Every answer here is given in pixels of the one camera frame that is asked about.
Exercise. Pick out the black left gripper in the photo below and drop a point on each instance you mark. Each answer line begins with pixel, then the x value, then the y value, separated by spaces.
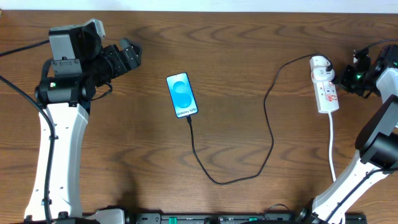
pixel 123 57

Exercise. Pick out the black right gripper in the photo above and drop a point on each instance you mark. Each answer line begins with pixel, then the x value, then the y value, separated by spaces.
pixel 348 79

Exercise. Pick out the blue Galaxy smartphone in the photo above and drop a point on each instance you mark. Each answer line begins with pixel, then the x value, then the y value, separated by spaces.
pixel 182 96

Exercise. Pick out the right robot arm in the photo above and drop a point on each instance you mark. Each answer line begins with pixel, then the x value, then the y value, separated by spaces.
pixel 375 156

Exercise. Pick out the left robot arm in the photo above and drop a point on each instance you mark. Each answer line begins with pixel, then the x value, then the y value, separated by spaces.
pixel 79 65

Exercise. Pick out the white USB charger plug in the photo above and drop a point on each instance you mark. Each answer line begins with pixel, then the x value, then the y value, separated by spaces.
pixel 319 62

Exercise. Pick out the white power strip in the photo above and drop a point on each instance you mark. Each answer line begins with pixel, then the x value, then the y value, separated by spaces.
pixel 325 90

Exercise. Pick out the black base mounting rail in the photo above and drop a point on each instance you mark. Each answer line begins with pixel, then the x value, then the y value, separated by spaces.
pixel 157 218

